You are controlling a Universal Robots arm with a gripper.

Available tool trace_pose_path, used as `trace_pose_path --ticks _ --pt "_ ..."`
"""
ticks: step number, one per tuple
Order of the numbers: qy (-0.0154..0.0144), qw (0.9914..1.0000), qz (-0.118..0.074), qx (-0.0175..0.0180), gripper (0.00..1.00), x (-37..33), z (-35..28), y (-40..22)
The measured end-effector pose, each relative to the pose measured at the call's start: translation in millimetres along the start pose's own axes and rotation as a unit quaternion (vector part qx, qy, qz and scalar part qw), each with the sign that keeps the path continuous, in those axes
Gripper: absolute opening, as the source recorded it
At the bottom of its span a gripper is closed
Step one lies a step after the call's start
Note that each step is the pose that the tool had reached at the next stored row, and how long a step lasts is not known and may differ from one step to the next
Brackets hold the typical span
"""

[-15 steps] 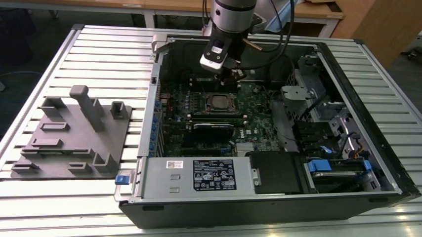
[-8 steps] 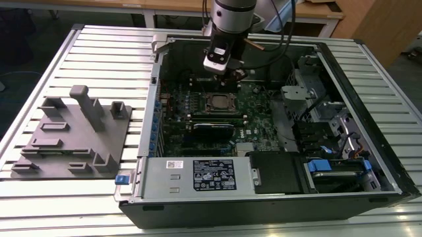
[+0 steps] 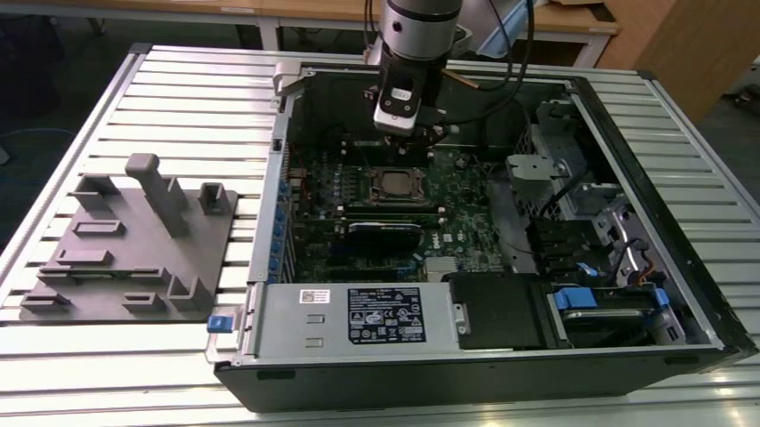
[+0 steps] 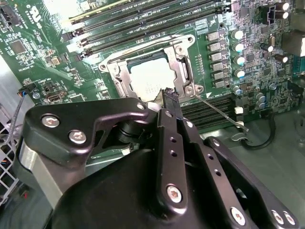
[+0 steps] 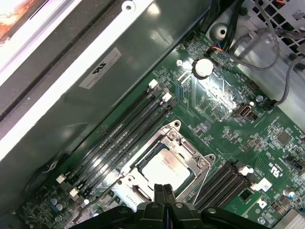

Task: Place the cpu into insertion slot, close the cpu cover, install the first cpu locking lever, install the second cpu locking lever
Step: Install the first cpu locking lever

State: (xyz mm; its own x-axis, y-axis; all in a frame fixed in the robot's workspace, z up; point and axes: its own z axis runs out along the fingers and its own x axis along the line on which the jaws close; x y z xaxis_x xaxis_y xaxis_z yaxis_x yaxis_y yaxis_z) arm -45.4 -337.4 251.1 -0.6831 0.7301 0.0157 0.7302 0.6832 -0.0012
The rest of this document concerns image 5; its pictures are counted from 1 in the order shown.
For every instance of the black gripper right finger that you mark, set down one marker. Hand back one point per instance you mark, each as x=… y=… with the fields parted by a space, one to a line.
x=170 y=195

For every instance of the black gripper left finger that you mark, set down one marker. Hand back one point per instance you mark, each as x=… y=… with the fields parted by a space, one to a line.
x=158 y=195

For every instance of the metal locking lever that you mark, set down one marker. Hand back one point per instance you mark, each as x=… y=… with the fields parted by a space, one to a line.
x=102 y=201
x=197 y=179

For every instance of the small silver heatsink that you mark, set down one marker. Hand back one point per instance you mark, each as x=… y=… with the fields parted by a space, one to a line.
x=293 y=221

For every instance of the silver CPU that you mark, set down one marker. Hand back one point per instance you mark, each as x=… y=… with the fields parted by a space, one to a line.
x=166 y=167

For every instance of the metal socket cover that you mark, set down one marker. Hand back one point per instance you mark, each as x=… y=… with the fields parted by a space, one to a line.
x=131 y=181

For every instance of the CPU socket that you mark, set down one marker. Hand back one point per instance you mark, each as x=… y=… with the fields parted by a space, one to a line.
x=146 y=157

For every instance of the black RAM slot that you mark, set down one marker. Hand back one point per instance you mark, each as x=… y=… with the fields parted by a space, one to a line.
x=120 y=144
x=128 y=150
x=115 y=137
x=107 y=131
x=216 y=186
x=236 y=186
x=207 y=186
x=226 y=186

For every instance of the black internal USB connector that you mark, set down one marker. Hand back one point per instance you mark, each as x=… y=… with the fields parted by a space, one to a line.
x=243 y=111

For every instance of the black PC case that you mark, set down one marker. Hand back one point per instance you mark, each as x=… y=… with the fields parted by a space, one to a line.
x=119 y=35

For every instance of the green motherboard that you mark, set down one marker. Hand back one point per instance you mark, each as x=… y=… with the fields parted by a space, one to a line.
x=214 y=95

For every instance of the silver coin battery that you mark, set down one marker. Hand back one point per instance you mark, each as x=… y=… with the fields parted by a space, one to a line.
x=203 y=68

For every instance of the silver wall label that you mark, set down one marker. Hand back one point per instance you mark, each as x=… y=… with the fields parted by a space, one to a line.
x=100 y=69

